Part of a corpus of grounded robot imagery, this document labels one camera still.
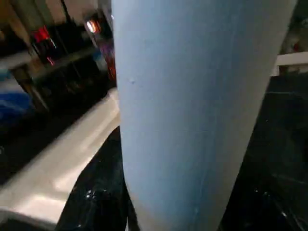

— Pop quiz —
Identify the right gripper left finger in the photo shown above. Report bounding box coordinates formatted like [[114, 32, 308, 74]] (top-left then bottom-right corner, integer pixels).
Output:
[[54, 126, 132, 231]]

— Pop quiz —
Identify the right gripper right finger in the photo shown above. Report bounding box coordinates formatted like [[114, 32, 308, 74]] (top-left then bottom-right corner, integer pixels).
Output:
[[218, 143, 308, 231]]

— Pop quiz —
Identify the white plastic table leg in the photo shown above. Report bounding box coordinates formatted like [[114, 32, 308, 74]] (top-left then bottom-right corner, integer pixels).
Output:
[[110, 0, 297, 231]]

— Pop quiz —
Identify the black work mat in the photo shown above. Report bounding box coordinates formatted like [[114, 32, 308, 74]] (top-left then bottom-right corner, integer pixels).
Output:
[[0, 72, 308, 231]]

